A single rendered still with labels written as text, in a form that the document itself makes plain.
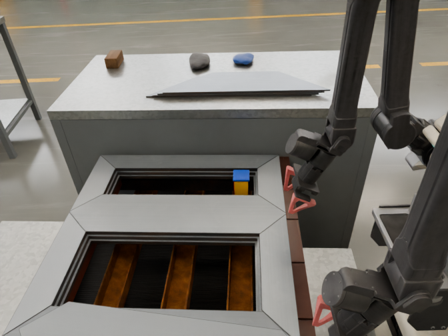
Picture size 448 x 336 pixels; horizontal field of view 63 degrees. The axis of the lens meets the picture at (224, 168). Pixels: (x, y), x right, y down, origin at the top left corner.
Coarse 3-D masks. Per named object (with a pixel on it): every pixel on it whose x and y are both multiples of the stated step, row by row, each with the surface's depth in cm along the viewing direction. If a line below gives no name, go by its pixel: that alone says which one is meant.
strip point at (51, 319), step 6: (60, 306) 97; (66, 306) 97; (54, 312) 96; (60, 312) 96; (42, 318) 95; (48, 318) 95; (54, 318) 94; (60, 318) 94; (30, 324) 93; (36, 324) 93; (42, 324) 93; (48, 324) 93; (54, 324) 93; (24, 330) 92; (30, 330) 92; (36, 330) 92; (42, 330) 92; (48, 330) 92
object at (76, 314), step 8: (72, 304) 98; (80, 304) 97; (88, 304) 97; (64, 312) 96; (72, 312) 96; (80, 312) 96; (88, 312) 95; (64, 320) 94; (72, 320) 94; (80, 320) 94; (88, 320) 94; (56, 328) 92; (64, 328) 92; (72, 328) 92; (80, 328) 92
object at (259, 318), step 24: (120, 168) 145; (96, 240) 119; (120, 240) 119; (144, 240) 118; (168, 240) 118; (192, 240) 117; (216, 240) 117; (240, 240) 116; (72, 264) 109; (72, 288) 106; (48, 312) 96; (168, 312) 95; (192, 312) 95; (216, 312) 94; (240, 312) 94
